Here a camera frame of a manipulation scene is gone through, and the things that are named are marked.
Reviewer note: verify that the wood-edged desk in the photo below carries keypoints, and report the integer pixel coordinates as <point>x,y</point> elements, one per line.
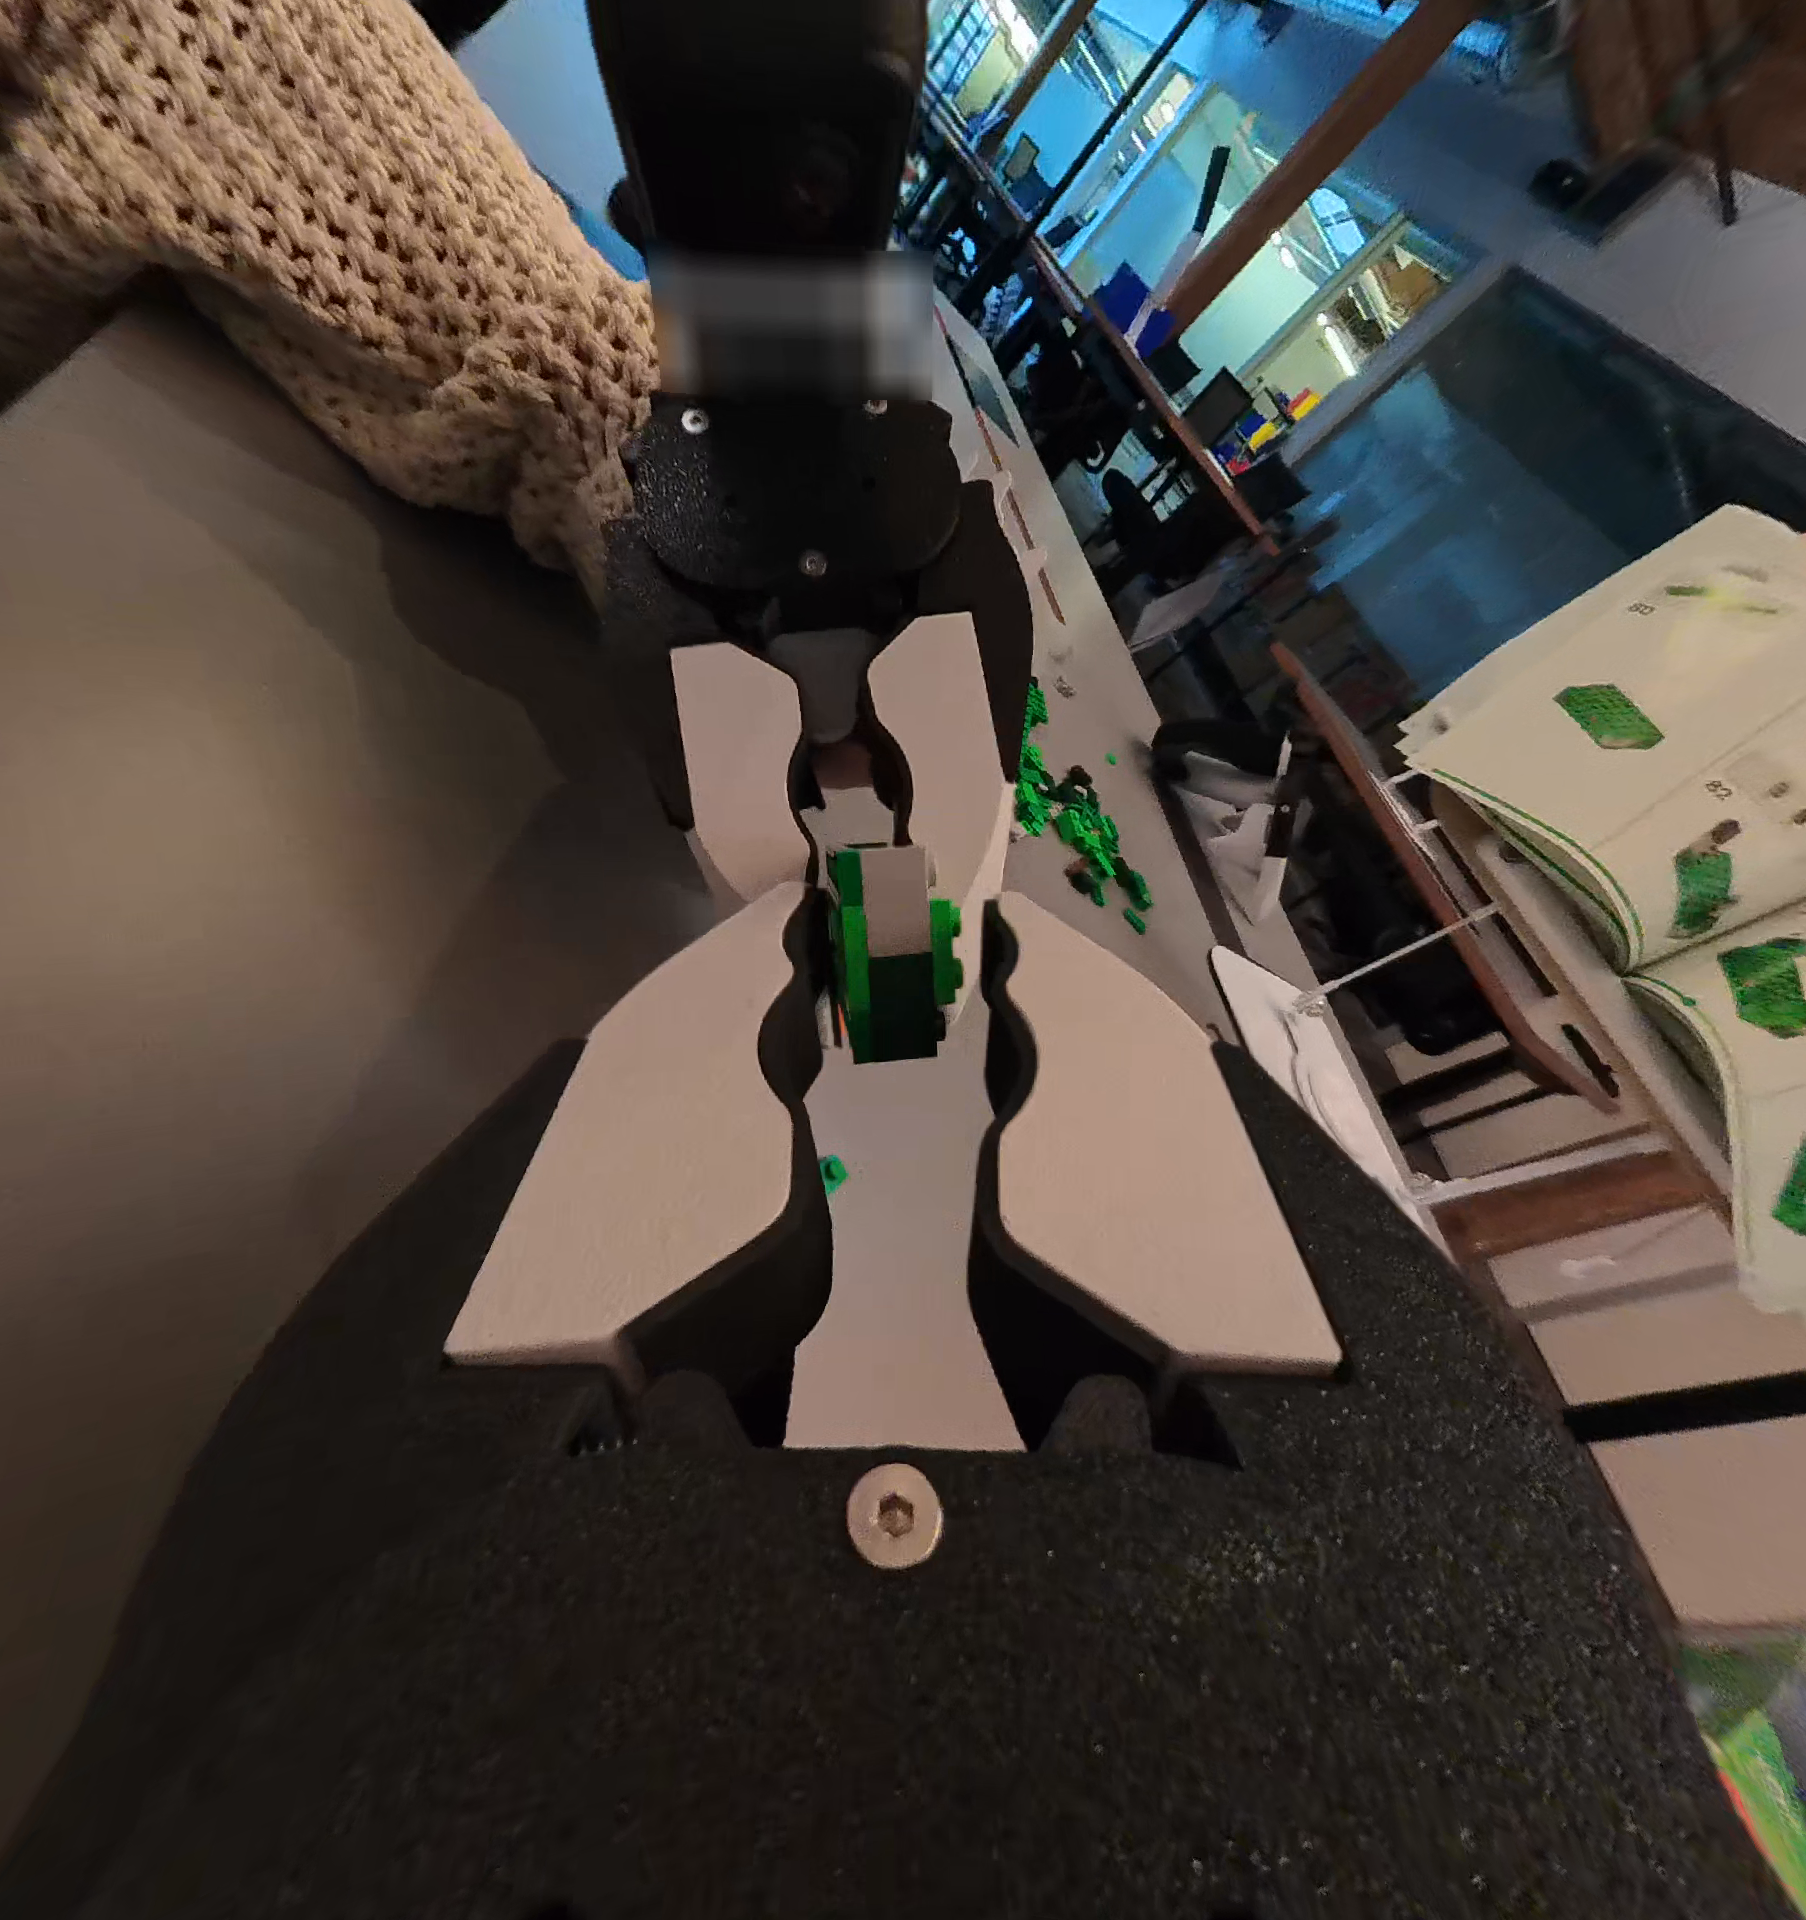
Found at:
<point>1503,959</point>

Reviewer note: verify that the black and white device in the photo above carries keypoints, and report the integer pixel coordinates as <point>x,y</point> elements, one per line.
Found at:
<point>1249,841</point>

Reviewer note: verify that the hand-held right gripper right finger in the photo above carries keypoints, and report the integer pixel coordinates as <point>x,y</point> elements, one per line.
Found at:
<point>1157,1186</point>

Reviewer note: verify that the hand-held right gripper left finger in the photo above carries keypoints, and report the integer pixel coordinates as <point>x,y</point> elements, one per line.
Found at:
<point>648,1170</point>

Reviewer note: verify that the black monitor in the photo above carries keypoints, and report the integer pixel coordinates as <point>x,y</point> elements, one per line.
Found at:
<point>1218,401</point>

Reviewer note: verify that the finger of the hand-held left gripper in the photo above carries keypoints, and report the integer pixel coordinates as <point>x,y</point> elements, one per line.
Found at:
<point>957,720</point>
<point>739,767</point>

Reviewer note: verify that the person's left forearm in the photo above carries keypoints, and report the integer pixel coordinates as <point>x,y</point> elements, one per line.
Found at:
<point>320,226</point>

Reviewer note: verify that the lego instruction booklet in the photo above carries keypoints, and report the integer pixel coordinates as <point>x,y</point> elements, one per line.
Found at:
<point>1670,780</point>

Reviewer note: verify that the wooden support column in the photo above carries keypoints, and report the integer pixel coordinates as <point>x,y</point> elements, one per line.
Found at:
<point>1325,150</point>

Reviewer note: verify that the coloured storage bins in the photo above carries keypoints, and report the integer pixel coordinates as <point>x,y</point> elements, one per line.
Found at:
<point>1282,421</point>

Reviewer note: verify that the green lego assembly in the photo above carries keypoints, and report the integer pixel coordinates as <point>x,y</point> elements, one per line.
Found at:
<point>895,990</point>

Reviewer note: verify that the black office chair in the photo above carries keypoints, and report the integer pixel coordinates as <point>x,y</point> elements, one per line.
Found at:
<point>1157,524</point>

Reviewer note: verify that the white flat panel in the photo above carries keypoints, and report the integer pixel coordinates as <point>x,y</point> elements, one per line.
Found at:
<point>987,375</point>

